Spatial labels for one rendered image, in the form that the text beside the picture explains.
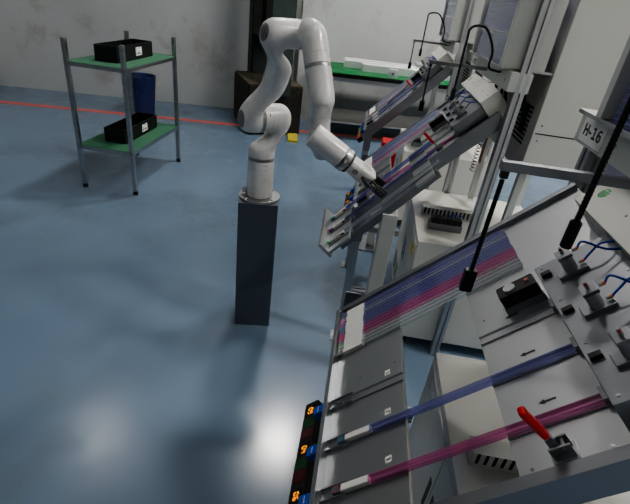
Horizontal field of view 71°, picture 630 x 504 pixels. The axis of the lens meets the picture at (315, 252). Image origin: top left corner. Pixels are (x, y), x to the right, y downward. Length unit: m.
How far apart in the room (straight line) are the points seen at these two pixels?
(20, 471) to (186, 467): 0.56
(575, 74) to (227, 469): 1.94
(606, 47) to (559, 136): 0.33
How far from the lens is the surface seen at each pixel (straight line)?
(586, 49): 2.00
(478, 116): 1.98
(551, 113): 2.01
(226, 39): 6.70
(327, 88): 1.56
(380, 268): 1.86
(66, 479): 1.93
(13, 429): 2.14
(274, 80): 1.83
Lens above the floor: 1.54
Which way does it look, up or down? 30 degrees down
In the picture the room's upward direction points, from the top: 7 degrees clockwise
